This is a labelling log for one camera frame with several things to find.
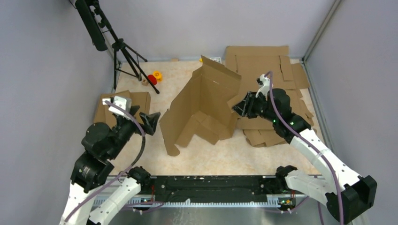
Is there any small wooden letter cube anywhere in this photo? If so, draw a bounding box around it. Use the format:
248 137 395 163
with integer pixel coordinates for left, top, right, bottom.
141 79 149 86

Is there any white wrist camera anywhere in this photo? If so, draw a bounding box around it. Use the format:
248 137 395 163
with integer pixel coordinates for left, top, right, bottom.
255 74 270 98
101 96 132 118

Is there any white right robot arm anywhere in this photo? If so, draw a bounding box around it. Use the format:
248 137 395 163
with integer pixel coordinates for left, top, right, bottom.
232 88 377 225

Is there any stack of flat cardboard blanks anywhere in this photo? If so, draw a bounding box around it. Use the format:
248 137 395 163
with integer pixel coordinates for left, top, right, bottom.
225 45 314 147

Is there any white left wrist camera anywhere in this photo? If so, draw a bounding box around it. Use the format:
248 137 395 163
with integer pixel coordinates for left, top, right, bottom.
101 96 132 118

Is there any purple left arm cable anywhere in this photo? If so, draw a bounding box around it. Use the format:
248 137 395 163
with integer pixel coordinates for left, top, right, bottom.
63 100 147 223

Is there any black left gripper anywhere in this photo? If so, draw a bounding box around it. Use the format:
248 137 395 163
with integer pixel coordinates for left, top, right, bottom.
108 104 161 158

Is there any black camera tripod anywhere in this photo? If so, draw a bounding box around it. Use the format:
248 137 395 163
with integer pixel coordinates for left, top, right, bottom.
70 0 160 94

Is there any large cardboard box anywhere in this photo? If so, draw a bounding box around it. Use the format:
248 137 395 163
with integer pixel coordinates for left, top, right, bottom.
160 56 241 157

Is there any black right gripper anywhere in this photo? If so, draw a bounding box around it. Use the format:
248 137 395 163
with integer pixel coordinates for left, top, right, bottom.
232 91 277 123

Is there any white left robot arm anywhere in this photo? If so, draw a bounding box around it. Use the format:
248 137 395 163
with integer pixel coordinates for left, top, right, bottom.
60 105 161 225

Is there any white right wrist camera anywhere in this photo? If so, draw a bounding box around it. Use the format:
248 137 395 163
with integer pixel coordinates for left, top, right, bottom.
255 74 270 98

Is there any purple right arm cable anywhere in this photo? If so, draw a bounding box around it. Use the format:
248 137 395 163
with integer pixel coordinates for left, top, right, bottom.
264 70 344 225

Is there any yellow round toy block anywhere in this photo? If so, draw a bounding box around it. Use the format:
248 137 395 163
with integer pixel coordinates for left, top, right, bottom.
152 71 163 82

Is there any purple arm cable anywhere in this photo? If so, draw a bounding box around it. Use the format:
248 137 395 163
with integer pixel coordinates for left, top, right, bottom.
264 70 344 225
63 100 147 223

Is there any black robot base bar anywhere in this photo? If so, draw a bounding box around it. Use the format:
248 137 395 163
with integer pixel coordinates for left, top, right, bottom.
136 175 300 203

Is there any small printed card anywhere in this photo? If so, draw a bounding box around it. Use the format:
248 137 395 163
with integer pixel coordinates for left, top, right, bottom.
210 57 222 64

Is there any folded cardboard box at left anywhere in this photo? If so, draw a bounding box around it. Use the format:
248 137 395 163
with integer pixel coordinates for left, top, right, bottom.
93 90 152 128

